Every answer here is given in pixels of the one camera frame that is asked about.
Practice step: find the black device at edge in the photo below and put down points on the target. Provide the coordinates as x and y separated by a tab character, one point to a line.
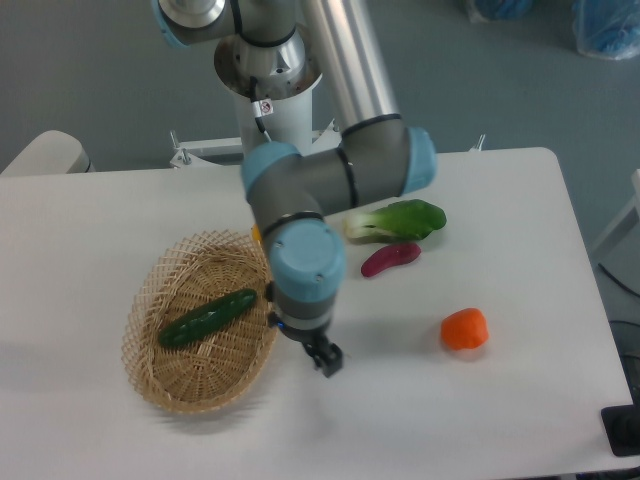
621	425

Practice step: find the white furniture leg right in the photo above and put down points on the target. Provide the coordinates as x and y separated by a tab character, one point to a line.
621	224

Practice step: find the green cucumber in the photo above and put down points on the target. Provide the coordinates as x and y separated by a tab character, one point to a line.
207	319

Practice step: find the yellow mango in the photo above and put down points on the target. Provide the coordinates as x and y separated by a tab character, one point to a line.
256	235

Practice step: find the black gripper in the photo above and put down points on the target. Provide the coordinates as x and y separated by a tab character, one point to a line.
306	323

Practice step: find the orange persimmon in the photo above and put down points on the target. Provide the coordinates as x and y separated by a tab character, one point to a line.
464	329

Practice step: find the purple sweet potato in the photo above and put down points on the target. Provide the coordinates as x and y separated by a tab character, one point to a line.
388	257

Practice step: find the woven wicker basket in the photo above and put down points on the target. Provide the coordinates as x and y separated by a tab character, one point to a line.
209	374

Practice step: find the blue plastic bag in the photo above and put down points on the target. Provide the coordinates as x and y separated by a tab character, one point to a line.
496	10
607	30

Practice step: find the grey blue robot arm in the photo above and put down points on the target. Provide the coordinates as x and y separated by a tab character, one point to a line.
291	194

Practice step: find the blue plastic bag right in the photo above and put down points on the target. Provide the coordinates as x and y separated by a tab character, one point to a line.
607	30

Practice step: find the green bok choy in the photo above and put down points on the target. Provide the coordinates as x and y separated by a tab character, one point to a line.
402	221

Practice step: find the white chair corner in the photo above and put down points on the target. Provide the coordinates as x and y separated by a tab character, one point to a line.
50	153

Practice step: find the blue plastic bag centre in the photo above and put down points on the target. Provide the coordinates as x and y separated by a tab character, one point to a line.
496	10

